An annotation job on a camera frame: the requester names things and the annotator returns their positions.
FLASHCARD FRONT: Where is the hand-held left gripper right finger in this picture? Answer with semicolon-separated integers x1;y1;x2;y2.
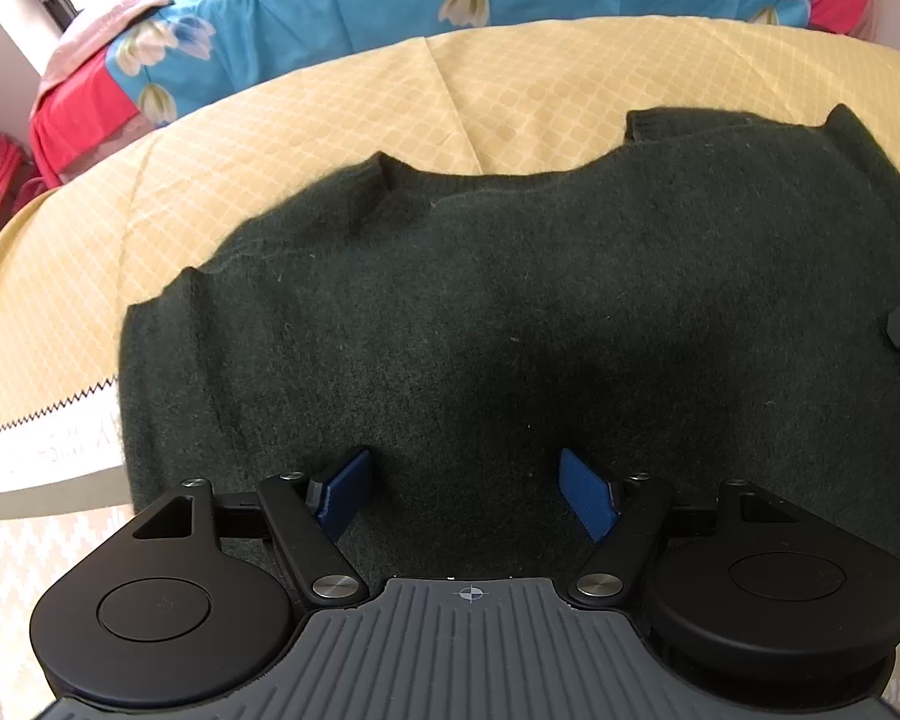
557;447;797;605

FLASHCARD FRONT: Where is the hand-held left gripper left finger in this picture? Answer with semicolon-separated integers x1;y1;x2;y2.
131;446;373;605

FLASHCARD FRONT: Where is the dark green sweater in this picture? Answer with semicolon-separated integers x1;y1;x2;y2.
118;103;900;595

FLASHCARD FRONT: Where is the yellow patterned table cloth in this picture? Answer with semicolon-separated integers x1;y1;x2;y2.
0;13;900;720

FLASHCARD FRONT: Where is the blue floral bed cover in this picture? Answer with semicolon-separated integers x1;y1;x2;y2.
30;0;875;190

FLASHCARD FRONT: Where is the pink patterned cloth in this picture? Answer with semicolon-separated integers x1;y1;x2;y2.
37;0;220;103

